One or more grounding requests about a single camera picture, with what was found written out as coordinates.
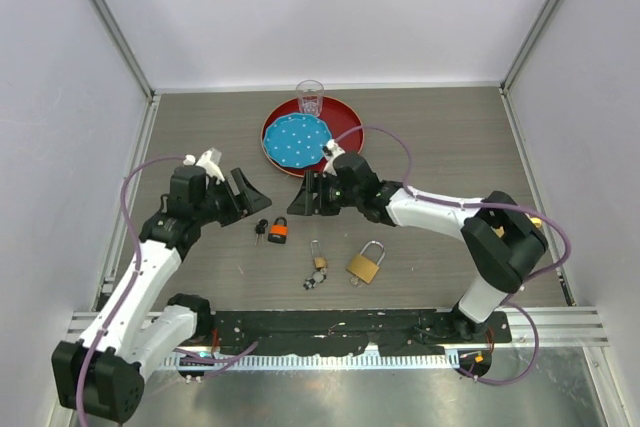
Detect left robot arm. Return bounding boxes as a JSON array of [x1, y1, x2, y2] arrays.
[[51, 163, 272, 425]]

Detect large brass padlock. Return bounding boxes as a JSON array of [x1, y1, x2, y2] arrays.
[[346, 240, 386, 285]]

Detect slotted cable duct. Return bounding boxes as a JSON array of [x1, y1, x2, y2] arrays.
[[164, 350, 461, 372]]

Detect clear plastic cup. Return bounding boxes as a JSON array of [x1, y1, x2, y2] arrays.
[[296, 79, 324, 117]]

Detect blue dotted plate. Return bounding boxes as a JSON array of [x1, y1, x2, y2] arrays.
[[263, 113, 332, 169]]

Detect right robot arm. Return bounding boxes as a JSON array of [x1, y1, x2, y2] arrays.
[[287, 152, 548, 342]]

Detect orange black padlock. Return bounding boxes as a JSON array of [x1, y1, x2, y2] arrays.
[[267, 216, 288, 245]]

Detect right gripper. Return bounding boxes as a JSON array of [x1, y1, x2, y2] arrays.
[[287, 170, 362, 217]]

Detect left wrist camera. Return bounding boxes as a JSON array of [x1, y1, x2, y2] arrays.
[[182, 147, 225, 184]]

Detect black white keychain charm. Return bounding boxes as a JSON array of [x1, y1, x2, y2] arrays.
[[303, 269, 327, 290]]

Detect yellow cream mug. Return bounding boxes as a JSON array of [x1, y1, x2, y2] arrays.
[[493, 216, 543, 238]]

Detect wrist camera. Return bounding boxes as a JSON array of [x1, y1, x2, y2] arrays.
[[322, 139, 345, 175], [182, 147, 225, 184]]

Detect small brass padlock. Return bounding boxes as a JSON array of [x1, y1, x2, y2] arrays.
[[310, 240, 328, 270]]

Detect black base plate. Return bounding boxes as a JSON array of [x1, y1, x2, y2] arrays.
[[179, 309, 512, 357]]

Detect black padlock keys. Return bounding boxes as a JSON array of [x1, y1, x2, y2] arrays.
[[254, 218, 269, 246]]

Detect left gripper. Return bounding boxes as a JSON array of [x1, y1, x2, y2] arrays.
[[194, 168, 270, 227]]

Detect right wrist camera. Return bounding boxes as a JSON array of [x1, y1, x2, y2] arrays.
[[322, 139, 345, 175]]

